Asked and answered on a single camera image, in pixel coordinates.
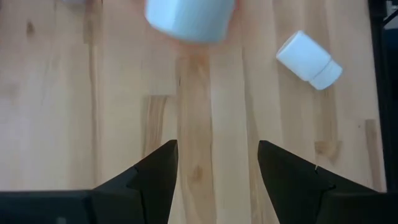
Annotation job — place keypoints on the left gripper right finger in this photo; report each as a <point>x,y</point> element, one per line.
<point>295,193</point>

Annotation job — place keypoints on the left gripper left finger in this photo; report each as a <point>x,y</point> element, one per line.
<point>149,193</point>

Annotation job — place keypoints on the white pill bottle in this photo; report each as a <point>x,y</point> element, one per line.
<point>306,57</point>
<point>189,18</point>

